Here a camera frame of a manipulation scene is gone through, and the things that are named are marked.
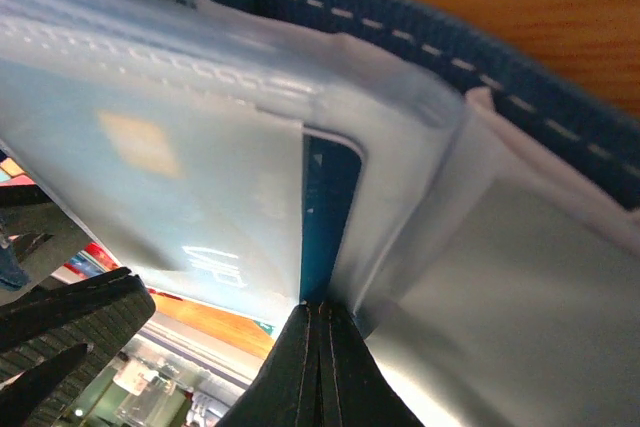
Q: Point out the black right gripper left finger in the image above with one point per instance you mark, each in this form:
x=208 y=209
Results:
x=285 y=390

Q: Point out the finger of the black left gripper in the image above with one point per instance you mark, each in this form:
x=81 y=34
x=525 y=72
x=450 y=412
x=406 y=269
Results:
x=55 y=343

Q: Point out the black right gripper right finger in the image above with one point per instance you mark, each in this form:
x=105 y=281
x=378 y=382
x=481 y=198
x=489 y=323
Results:
x=353 y=390

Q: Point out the dark blue card holder wallet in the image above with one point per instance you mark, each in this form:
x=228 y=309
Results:
x=490 y=260

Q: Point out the blue card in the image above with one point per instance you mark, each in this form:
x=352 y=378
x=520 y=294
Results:
x=331 y=170

